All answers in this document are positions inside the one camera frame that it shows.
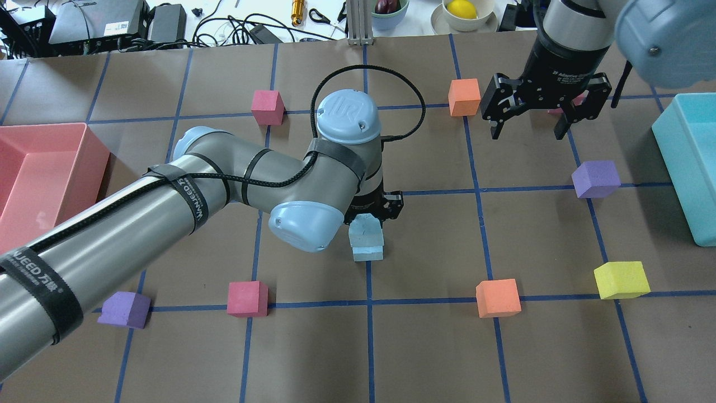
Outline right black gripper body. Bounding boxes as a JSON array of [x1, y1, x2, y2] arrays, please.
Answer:
[[517, 34, 608, 109]]

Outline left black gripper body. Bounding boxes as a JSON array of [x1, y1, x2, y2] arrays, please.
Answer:
[[343, 179, 392, 225]]

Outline light blue block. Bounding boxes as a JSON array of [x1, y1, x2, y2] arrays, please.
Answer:
[[351, 245, 384, 262], [348, 213, 384, 248]]

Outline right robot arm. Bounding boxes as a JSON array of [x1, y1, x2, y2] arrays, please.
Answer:
[[480, 1, 714, 140]]

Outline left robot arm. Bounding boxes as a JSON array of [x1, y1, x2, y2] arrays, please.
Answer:
[[1, 89, 383, 379]]

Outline far red block right side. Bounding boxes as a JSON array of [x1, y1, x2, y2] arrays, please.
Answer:
[[547, 92, 587, 115]]

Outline far orange block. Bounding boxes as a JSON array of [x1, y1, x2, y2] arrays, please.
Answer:
[[448, 77, 482, 117]]

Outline black power adapter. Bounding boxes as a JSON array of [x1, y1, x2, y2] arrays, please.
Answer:
[[497, 3, 521, 31]]

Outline purple block right side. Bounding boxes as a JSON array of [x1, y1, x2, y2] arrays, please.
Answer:
[[571, 160, 621, 199]]

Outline bowl with lemon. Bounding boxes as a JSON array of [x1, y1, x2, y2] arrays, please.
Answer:
[[431, 1, 498, 34]]

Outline cyan tray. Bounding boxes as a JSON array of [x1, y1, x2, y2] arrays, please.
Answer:
[[652, 93, 715, 247]]

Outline far red block left side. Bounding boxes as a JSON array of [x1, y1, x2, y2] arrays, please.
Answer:
[[251, 90, 285, 126]]

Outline orange block near base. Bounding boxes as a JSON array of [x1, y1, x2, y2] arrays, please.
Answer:
[[475, 279, 522, 318]]

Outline bowl with red fruit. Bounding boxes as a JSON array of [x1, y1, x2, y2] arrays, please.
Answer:
[[371, 1, 409, 31]]

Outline red block near base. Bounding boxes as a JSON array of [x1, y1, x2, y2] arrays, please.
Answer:
[[226, 280, 269, 318]]

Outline yellow block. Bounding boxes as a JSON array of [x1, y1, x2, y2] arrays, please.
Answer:
[[593, 262, 652, 300]]

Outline black scissors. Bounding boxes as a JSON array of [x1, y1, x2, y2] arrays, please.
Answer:
[[308, 8, 347, 25]]

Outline brass cylinder tool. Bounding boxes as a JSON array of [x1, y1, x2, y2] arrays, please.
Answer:
[[291, 0, 305, 26]]

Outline purple block near base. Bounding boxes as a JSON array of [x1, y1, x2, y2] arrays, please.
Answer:
[[97, 292, 151, 329]]

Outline black power brick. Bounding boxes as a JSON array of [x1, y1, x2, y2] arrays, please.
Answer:
[[148, 3, 186, 43]]

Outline pink tray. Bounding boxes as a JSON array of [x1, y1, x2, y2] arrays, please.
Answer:
[[1, 123, 110, 252]]

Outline black computer box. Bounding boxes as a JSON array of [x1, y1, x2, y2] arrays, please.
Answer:
[[49, 1, 150, 46]]

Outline aluminium frame post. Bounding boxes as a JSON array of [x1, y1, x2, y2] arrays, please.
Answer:
[[346, 0, 374, 46]]

